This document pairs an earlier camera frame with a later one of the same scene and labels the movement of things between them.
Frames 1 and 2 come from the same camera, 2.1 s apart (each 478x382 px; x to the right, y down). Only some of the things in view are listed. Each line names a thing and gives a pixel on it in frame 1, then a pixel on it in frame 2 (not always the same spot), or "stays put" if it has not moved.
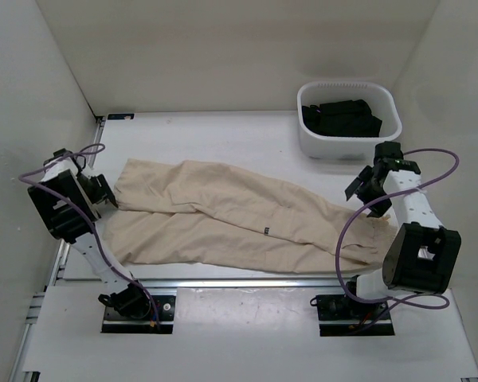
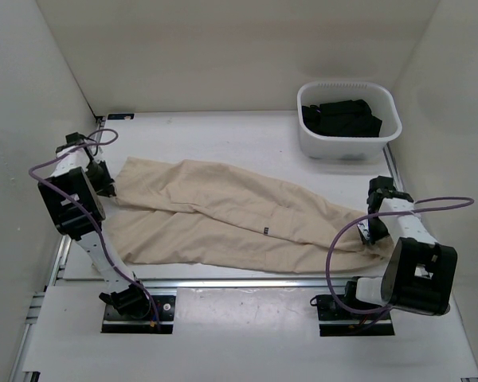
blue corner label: [114, 116] stays put
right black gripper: [358, 186] -> [367, 235]
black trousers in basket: [346, 118] stays put
